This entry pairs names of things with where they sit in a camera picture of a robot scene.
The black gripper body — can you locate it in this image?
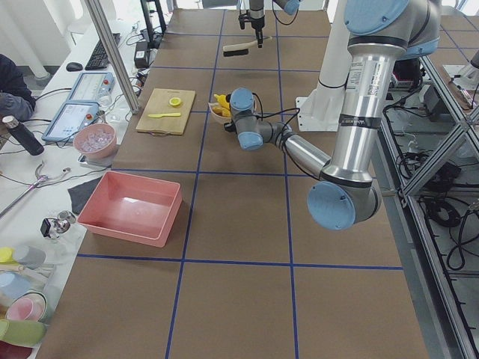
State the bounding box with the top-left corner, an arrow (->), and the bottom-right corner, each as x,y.
238,8 -> 265,30
223,121 -> 237,133

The beige plastic dustpan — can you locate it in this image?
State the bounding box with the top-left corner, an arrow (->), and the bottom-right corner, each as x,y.
208,102 -> 231,125

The tan toy ginger root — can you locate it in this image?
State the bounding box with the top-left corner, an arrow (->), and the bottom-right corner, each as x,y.
212,106 -> 231,117

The beige hand brush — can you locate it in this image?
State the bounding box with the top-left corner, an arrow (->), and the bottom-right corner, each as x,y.
222,36 -> 272,57

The yellow toy corn cob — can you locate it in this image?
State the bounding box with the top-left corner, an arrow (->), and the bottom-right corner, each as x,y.
213,93 -> 230,109

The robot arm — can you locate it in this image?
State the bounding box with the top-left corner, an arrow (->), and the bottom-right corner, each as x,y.
225,1 -> 441,230
238,0 -> 300,48

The pink plastic bin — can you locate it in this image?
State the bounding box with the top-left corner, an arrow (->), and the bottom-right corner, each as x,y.
78,171 -> 183,248

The yellow toy lemon slice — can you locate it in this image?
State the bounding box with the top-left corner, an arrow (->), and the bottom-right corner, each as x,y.
168,97 -> 183,107

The bamboo cutting board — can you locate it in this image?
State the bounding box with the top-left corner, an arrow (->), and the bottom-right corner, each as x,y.
135,88 -> 196,135

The yellow toy knife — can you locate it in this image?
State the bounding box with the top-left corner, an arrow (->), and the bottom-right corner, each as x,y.
147,112 -> 182,118

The black power adapter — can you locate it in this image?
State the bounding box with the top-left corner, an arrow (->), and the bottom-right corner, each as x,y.
134,41 -> 150,69

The pink bowl with pieces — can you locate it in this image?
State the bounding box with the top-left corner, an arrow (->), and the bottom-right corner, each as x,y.
73,123 -> 117,159

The upper teach pendant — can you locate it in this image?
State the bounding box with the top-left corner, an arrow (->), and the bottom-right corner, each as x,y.
67,71 -> 115,102

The teach pendant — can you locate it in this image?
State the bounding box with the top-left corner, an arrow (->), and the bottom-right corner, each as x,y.
42,101 -> 99,142
67,71 -> 115,102

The black keyboard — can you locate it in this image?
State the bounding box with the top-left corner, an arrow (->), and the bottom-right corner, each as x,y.
84,40 -> 109,70

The lower teach pendant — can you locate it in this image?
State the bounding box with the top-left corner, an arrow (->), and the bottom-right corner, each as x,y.
42,101 -> 99,142

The dark grey cloth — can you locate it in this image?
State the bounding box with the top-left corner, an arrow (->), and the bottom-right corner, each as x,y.
67,177 -> 101,215

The black computer mouse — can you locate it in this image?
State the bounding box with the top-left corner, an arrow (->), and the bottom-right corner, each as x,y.
65,62 -> 83,72

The black water bottle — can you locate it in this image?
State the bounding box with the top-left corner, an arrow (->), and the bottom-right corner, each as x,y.
2,115 -> 44,156

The stack of coloured cups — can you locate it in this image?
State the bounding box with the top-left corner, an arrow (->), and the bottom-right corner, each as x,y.
0,245 -> 52,359

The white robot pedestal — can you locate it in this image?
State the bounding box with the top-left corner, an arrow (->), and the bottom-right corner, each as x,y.
296,0 -> 352,132

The aluminium frame post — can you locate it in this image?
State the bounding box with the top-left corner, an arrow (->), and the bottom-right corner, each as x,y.
85,0 -> 140,114

